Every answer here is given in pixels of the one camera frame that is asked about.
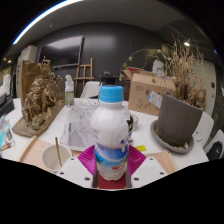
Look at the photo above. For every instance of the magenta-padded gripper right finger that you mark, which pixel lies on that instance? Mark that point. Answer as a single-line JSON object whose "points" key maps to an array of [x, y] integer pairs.
{"points": [[146, 168]]}

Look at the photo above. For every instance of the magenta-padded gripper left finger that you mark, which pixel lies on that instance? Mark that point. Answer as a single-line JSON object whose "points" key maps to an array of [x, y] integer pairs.
{"points": [[76, 170]]}

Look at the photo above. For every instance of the white bottle with blue cap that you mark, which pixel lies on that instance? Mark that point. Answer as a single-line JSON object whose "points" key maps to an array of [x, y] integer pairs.
{"points": [[111, 133]]}

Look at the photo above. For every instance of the yellow tag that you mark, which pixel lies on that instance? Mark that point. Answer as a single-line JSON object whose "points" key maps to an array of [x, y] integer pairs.
{"points": [[140, 148]]}

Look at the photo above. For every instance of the wooden stir stick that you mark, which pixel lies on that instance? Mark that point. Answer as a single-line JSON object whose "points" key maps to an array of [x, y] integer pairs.
{"points": [[58, 151]]}

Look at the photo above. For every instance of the white mug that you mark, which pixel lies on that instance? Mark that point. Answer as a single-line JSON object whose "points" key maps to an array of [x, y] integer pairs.
{"points": [[50, 160]]}

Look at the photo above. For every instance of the grey plant saucer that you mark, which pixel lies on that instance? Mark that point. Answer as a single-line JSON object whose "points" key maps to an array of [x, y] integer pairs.
{"points": [[156, 135]]}

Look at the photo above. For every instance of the printed newspaper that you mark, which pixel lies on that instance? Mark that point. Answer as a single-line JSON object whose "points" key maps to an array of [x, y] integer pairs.
{"points": [[78, 130]]}

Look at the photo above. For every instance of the small grey bowl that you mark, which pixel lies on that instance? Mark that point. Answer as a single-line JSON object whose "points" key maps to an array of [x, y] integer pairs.
{"points": [[135, 122]]}

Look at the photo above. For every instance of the beige canvas mat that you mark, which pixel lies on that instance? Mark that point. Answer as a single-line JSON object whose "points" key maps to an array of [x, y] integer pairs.
{"points": [[31, 153]]}

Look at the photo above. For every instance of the dried plant in grey pot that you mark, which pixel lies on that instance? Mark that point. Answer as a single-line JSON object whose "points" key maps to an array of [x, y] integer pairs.
{"points": [[176, 120]]}

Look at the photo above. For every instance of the black backpack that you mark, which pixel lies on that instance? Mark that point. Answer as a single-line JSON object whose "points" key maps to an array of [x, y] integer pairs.
{"points": [[216, 150]]}

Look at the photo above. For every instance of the wooden paintbrush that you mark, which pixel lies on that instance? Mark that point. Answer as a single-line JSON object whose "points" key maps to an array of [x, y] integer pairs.
{"points": [[7, 146]]}

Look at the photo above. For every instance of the white spray bottle green label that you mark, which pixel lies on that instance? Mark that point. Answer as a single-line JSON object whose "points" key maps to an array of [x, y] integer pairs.
{"points": [[69, 96]]}

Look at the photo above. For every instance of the white chair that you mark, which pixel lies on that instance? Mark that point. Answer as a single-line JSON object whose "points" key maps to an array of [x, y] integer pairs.
{"points": [[90, 90], [206, 125], [218, 136]]}

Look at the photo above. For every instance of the cardboard box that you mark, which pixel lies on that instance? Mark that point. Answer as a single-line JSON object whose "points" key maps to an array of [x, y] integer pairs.
{"points": [[145, 93]]}

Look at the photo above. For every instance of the bronze sculpture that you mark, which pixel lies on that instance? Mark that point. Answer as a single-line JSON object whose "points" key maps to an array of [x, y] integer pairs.
{"points": [[41, 100]]}

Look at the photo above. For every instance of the wooden easel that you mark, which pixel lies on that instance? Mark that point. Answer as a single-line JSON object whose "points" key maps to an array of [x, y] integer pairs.
{"points": [[83, 78]]}

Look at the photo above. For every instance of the black round side table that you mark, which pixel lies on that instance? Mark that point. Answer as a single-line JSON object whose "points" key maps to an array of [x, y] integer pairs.
{"points": [[108, 81]]}

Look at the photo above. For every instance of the red box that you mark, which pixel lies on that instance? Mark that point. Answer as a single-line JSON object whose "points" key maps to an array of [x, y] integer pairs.
{"points": [[131, 70]]}

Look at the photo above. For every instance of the white plaster cast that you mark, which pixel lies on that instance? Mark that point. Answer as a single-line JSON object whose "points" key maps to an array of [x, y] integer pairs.
{"points": [[159, 66]]}

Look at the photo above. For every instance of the white cabinet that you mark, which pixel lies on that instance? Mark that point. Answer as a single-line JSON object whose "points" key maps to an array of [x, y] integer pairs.
{"points": [[28, 55]]}

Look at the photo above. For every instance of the black wall screen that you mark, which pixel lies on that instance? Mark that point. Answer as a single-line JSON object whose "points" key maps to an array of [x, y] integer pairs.
{"points": [[61, 51]]}

